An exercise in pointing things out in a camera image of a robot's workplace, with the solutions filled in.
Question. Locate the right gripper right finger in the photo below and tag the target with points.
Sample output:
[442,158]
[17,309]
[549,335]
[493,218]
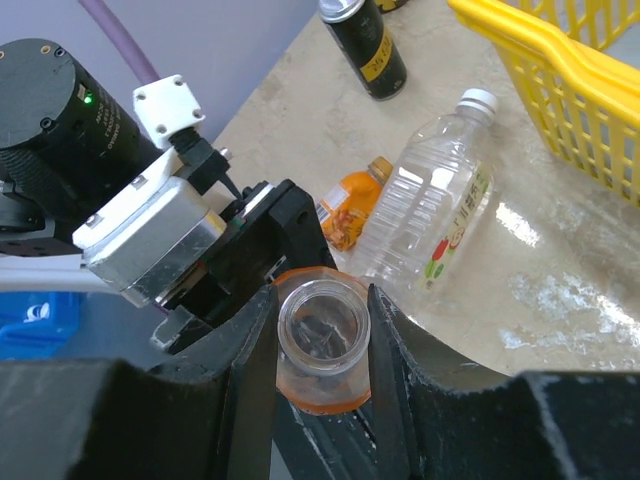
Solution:
[451,418]

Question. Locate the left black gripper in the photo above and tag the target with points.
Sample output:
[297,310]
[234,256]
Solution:
[274,229]

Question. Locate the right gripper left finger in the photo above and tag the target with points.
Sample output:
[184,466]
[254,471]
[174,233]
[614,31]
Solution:
[207,413]

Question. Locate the small orange juice bottle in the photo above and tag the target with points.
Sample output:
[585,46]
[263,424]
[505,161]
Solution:
[344,210]

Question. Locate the orange label tea bottle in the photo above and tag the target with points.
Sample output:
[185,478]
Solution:
[323,331]

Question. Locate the clear water bottle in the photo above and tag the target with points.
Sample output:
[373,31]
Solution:
[438,187]

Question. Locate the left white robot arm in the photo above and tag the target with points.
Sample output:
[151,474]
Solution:
[68,147]

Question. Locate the blue plastic crate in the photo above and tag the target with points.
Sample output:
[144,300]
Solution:
[35,325]

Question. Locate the black drink can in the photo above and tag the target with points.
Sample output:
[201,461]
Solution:
[359,30]

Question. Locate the yellow plastic basket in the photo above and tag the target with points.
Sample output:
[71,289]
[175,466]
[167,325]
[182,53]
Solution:
[583,102]

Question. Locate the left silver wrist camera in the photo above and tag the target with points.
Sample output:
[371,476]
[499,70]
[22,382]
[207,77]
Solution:
[145,239]

